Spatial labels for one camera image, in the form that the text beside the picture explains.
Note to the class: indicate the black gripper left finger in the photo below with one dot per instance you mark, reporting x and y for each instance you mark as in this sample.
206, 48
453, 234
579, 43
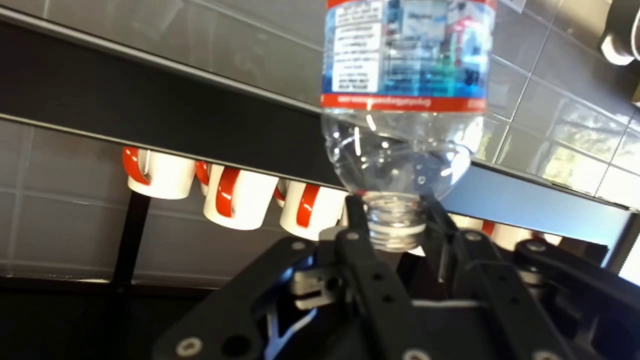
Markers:
363, 281

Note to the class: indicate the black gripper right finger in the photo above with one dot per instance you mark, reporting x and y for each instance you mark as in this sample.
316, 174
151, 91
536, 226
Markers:
480, 266

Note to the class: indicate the dark metal shelf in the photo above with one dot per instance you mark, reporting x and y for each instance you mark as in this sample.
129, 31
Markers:
201, 112

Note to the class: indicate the black shelf post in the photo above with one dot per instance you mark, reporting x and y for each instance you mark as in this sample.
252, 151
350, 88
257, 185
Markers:
130, 241

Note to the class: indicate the clear plastic water bottle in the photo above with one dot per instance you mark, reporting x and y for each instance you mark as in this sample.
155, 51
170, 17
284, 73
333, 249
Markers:
407, 101

